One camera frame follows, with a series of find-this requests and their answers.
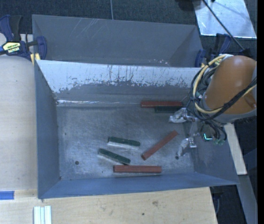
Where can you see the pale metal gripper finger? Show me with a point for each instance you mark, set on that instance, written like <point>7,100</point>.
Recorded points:
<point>187,144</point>
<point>180,116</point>

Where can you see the dark green flat block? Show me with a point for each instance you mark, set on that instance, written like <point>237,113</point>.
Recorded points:
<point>166,110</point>
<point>113,156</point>
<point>123,141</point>

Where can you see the red-brown flat block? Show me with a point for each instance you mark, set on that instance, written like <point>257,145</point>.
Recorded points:
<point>161,103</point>
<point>159,145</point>
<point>137,169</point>

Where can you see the grey metal bin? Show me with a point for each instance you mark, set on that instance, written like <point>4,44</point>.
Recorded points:
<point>113,129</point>

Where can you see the pale wood board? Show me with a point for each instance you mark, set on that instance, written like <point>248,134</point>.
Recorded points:
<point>13,125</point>

